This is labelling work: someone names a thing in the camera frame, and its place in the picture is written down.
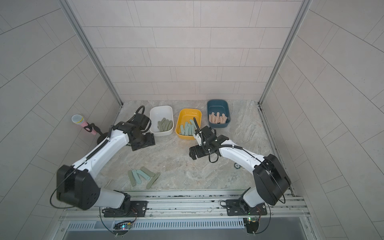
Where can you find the right circuit board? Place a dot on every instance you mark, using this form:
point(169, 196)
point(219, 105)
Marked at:
point(252, 224)

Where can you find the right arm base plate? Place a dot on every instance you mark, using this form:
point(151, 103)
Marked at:
point(240, 208)

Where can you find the aluminium rail frame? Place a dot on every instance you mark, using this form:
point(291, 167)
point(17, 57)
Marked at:
point(194, 204)

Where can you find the white storage box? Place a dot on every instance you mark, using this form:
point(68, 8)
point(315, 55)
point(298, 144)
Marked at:
point(157, 114)

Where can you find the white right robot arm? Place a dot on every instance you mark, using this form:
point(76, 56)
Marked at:
point(271, 179)

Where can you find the black microphone stand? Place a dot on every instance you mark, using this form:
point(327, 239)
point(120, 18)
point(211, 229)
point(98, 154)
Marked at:
point(101, 136)

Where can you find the left circuit board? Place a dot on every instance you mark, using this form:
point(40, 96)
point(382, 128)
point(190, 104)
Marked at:
point(123, 226)

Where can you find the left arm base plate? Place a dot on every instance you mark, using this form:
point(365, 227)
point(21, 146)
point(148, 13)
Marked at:
point(127, 210)

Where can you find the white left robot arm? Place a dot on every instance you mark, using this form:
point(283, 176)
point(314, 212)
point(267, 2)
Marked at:
point(76, 184)

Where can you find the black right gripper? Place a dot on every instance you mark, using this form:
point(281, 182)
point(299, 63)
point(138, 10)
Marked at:
point(199, 152)

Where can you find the pink toy microphone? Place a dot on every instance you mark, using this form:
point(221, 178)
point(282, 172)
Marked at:
point(80, 120)

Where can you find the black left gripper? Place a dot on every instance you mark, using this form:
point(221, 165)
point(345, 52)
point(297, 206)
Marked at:
point(151, 141)

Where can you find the circuit board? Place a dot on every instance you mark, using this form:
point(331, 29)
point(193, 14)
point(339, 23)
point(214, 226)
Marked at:
point(252, 224)
point(123, 226)

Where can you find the yellow storage box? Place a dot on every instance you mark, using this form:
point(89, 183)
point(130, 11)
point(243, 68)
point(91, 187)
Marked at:
point(185, 116)

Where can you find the dark teal storage box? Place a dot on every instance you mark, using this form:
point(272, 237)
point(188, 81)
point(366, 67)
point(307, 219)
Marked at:
point(220, 106)

